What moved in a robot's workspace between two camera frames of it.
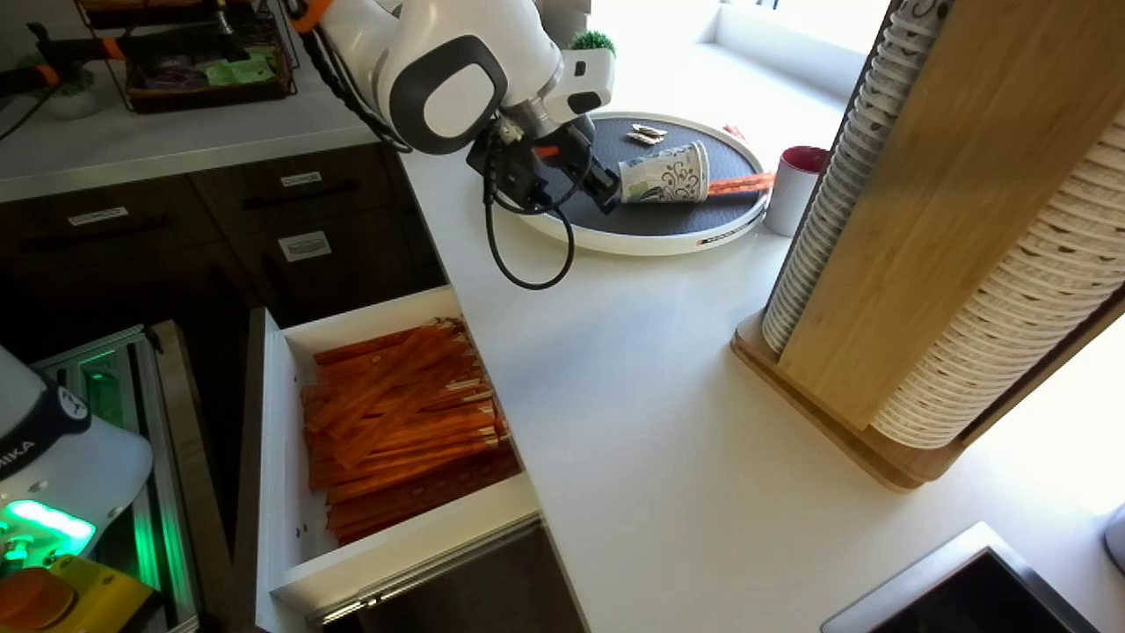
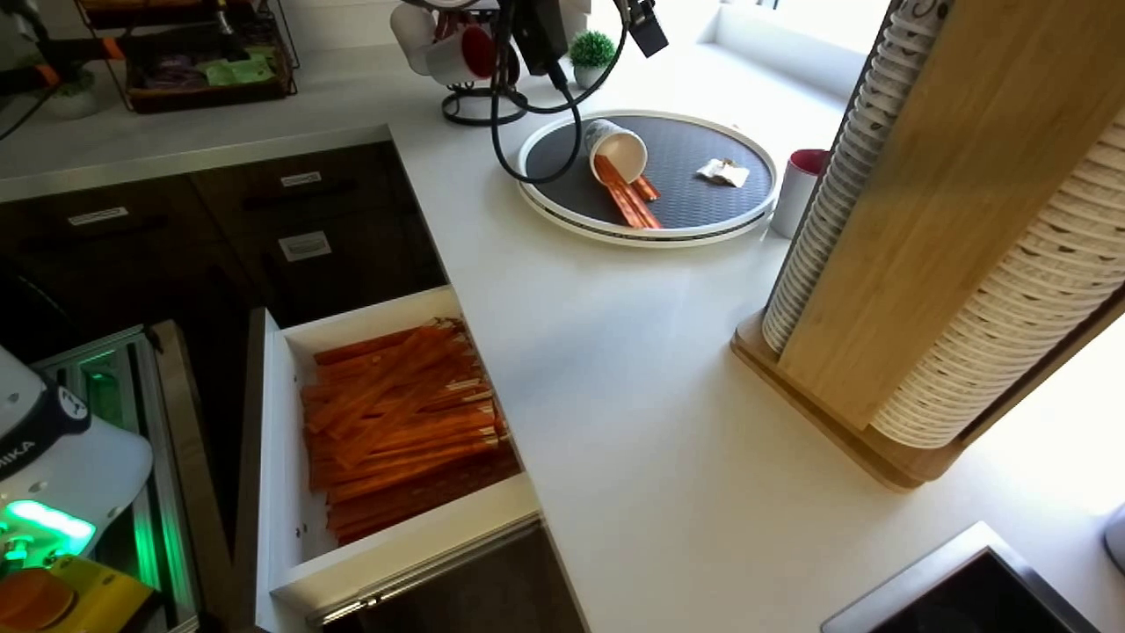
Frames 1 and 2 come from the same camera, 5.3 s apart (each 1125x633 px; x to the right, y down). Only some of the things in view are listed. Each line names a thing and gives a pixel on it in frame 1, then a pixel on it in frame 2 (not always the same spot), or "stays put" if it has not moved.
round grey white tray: x=668 y=228 stays put
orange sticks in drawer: x=400 y=419 stays put
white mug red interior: x=792 y=186 stays put
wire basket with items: x=173 y=55 stays put
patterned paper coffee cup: x=666 y=176 → x=620 y=147
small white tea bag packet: x=647 y=137 → x=726 y=173
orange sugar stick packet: x=740 y=186 → x=622 y=196
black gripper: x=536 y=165 → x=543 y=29
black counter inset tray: x=972 y=586 stays put
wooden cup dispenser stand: x=958 y=229 stays put
